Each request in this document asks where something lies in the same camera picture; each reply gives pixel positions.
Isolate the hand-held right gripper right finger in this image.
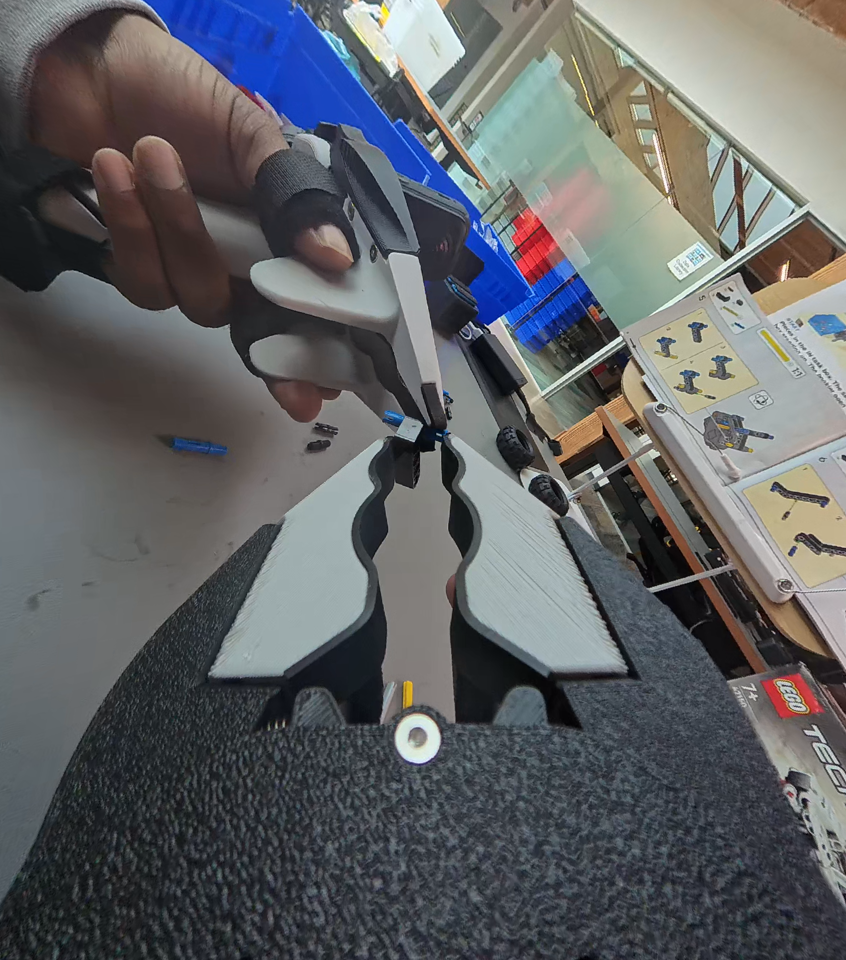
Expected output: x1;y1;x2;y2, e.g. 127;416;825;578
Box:
441;435;629;682

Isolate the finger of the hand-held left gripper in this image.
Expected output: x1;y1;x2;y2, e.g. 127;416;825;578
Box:
363;251;450;432

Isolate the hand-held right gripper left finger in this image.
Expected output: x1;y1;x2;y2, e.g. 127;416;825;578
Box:
207;436;397;682

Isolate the black beam piece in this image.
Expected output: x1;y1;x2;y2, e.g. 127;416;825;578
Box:
391;417;445;490

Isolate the grey desk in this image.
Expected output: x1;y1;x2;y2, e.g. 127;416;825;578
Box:
0;198;589;960

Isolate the person's left hand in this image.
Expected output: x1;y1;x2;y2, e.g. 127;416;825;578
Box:
29;11;356;423

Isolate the black power adapter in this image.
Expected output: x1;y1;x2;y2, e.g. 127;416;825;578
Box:
477;330;529;395

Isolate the black toy tire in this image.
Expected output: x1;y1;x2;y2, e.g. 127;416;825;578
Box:
496;426;538;472
529;472;570;517

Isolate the stack of red blue bins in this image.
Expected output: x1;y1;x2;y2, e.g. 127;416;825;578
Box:
501;208;607;354

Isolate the white plastic container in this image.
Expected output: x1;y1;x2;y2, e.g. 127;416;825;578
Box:
381;0;466;91

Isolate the wooden book stand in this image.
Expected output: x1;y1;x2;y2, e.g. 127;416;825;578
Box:
565;221;846;676

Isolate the monster truck toy box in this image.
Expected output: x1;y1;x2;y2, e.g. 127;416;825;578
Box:
738;660;846;960

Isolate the instruction booklet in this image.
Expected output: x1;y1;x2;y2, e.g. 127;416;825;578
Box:
621;255;846;699

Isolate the black adapter cable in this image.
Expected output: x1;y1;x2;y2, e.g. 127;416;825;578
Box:
516;386;565;457

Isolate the white wall sign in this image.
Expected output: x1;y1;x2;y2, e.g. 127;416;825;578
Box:
666;241;715;282

